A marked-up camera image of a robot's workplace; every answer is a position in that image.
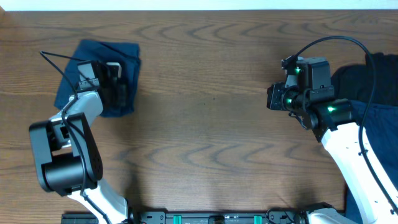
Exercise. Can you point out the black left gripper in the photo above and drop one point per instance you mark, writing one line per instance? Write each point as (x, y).
(120, 91)

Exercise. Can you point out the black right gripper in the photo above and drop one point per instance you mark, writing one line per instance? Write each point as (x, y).
(275, 93)

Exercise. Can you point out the dark blue denim shorts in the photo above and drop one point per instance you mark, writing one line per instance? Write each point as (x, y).
(124, 77)

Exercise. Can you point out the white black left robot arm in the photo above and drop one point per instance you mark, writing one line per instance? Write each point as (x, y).
(67, 159)

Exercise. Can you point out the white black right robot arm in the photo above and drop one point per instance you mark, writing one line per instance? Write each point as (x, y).
(308, 96)

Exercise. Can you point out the black garment on right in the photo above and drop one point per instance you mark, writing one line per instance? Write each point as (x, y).
(355, 82)

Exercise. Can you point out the blue garment on right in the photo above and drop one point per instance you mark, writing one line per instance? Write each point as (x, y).
(381, 130)

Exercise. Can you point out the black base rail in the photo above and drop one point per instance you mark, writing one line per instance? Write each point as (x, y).
(226, 218)

